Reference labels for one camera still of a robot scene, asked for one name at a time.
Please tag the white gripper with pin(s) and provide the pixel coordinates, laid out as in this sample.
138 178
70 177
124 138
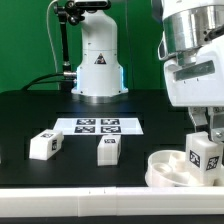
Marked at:
200 85

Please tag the white front fence bar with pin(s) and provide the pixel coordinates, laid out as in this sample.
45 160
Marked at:
110 201

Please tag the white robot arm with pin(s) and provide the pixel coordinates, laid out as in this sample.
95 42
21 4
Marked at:
192 49

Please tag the white marker sheet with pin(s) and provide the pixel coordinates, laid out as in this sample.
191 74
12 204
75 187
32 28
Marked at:
98 126

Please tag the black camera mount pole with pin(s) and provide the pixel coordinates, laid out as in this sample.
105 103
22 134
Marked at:
67 14

